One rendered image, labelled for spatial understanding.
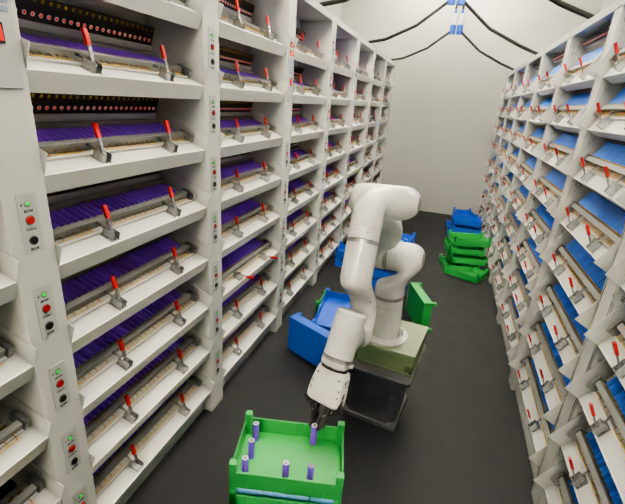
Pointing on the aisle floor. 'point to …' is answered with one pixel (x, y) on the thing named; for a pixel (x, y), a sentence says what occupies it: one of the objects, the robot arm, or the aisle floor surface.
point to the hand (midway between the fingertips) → (317, 420)
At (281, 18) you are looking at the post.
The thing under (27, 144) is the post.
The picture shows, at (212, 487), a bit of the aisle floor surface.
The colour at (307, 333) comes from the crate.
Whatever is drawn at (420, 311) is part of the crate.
